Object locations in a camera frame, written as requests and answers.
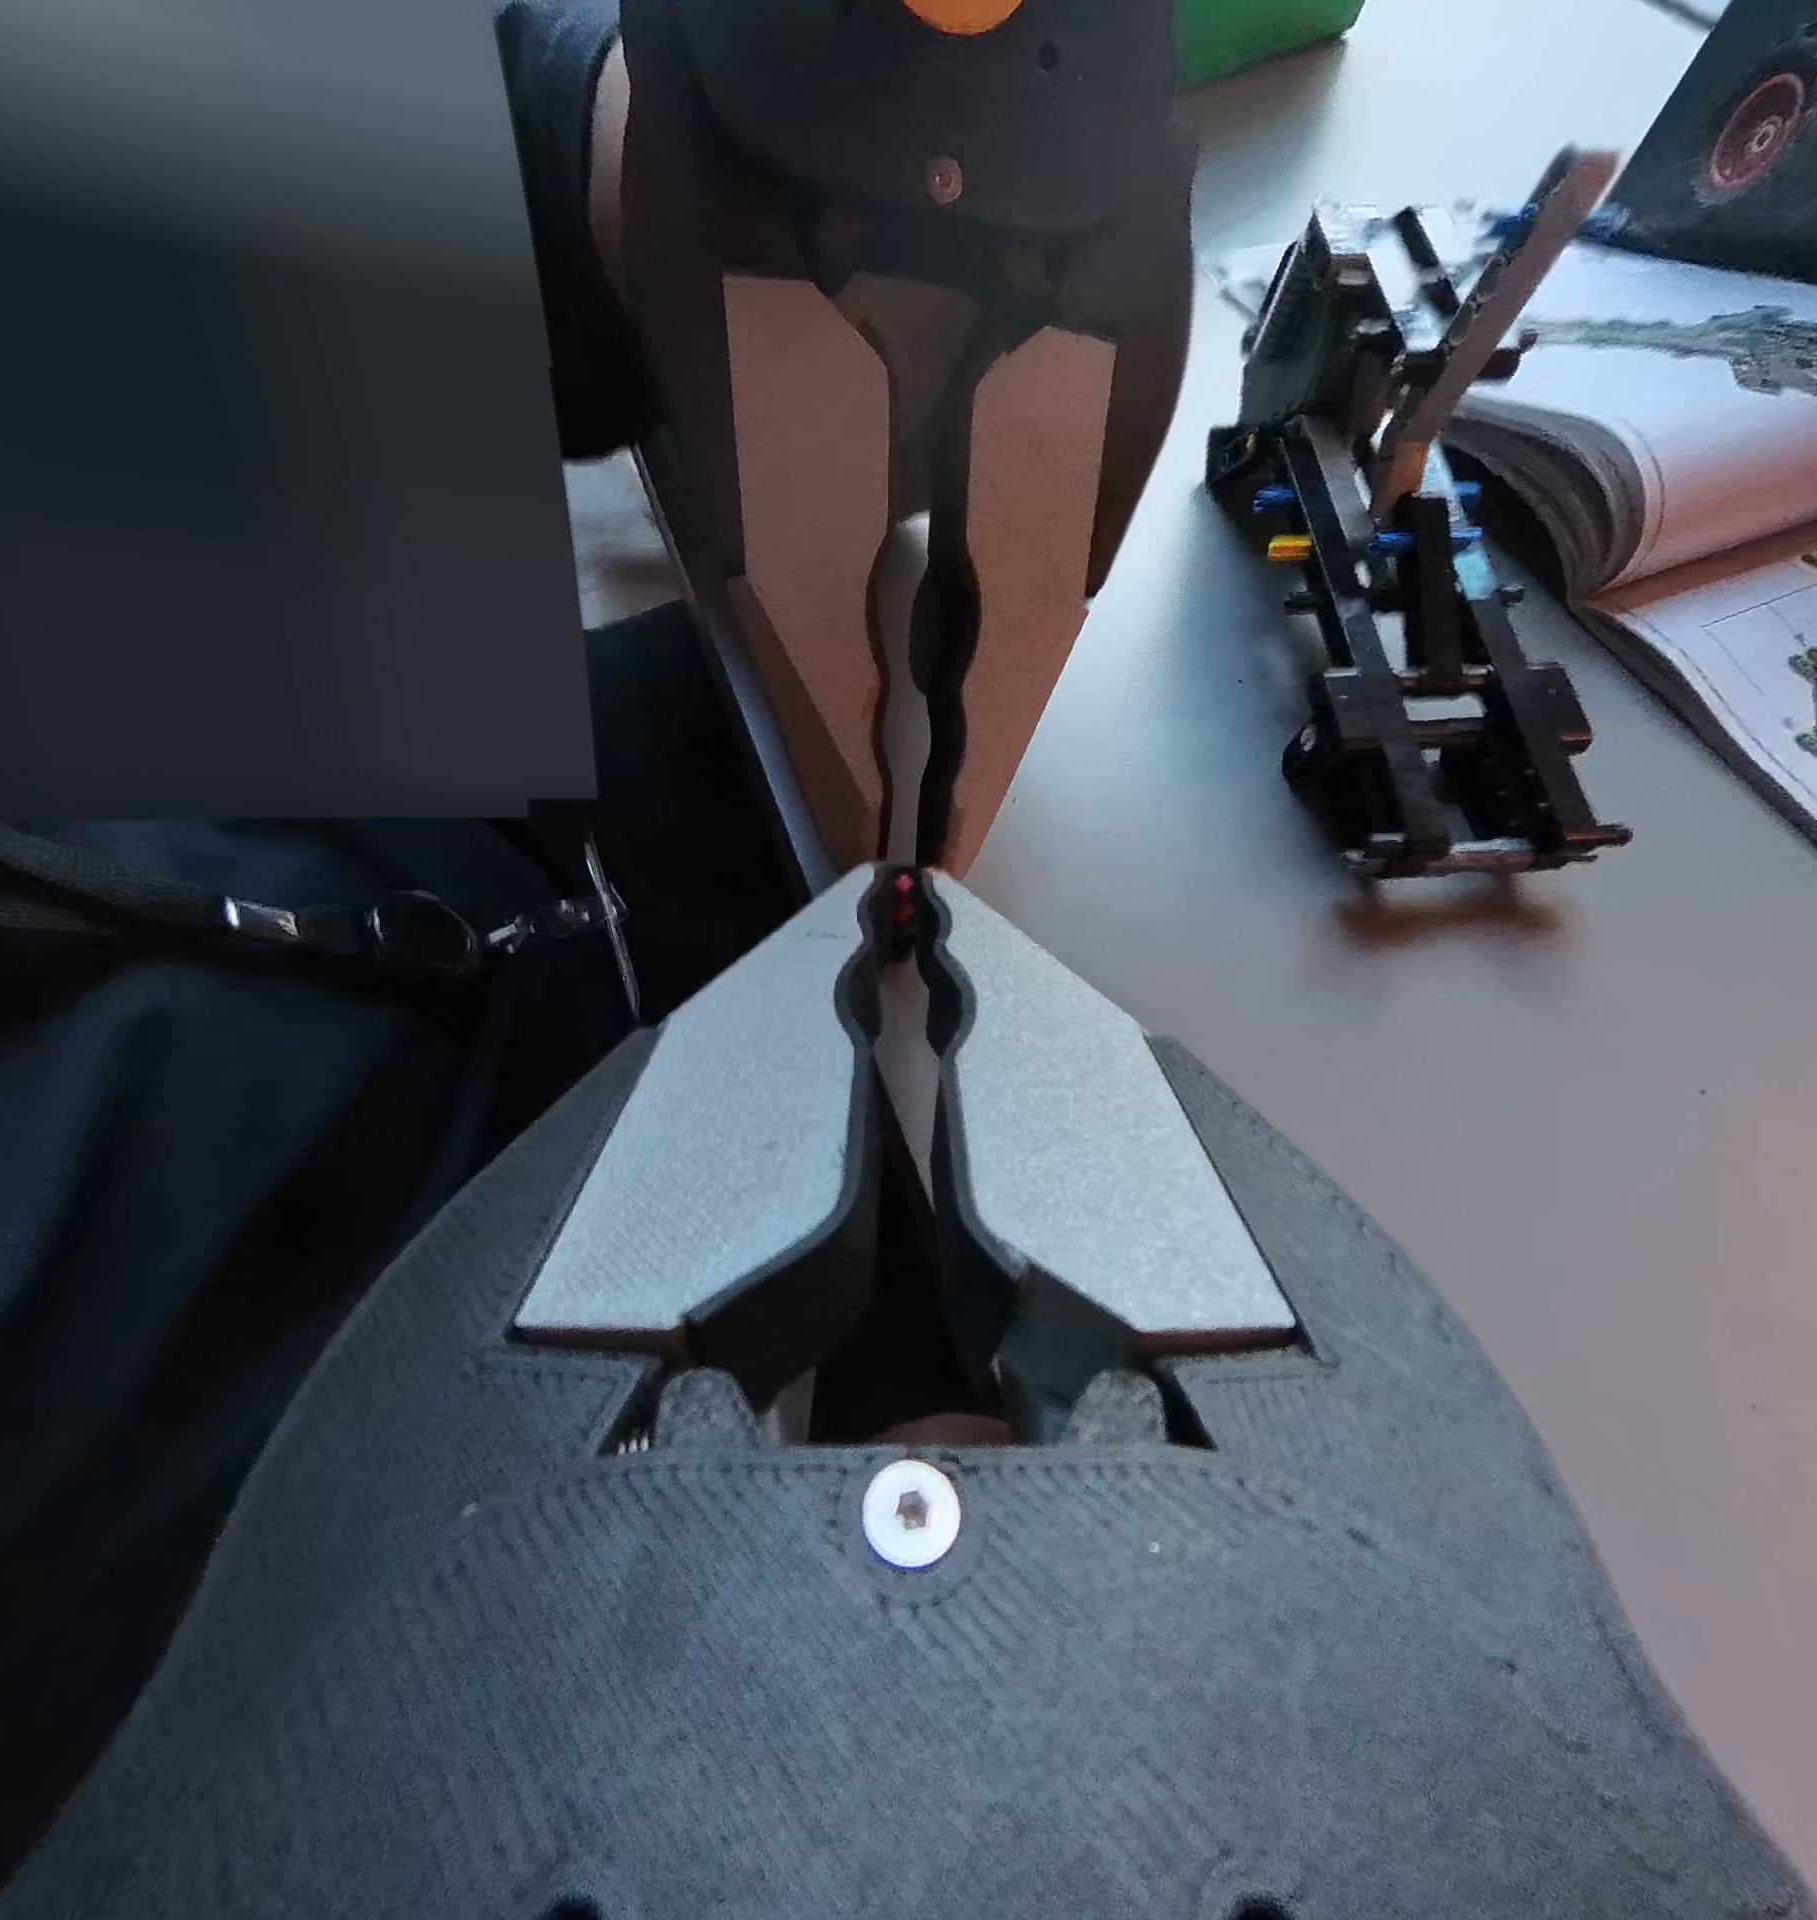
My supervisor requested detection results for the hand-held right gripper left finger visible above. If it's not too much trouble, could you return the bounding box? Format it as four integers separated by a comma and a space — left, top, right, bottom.
512, 867, 899, 1375

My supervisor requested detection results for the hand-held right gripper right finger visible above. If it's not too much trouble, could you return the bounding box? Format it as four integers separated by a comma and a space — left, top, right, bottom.
909, 874, 1303, 1419

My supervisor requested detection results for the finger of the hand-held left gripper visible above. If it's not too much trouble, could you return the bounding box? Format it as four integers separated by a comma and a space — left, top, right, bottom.
912, 325, 1120, 882
721, 275, 914, 872

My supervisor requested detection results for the person's left forearm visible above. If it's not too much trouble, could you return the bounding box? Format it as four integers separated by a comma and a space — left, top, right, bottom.
496, 0, 655, 459

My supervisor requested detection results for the open lego instruction booklet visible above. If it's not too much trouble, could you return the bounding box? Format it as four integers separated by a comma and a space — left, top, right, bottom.
1425, 240, 1817, 889

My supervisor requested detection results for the dark printed lego box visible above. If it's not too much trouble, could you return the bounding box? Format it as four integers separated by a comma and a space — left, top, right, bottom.
1605, 0, 1817, 287

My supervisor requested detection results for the green box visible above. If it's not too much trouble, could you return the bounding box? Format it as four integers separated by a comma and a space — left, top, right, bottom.
1175, 0, 1367, 87

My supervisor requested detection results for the black lego vehicle frame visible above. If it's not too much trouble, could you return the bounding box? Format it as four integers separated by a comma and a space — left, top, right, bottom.
1206, 147, 1633, 882

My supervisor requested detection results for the black lanyard with clip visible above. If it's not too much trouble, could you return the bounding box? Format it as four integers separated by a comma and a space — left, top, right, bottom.
0, 822, 633, 984

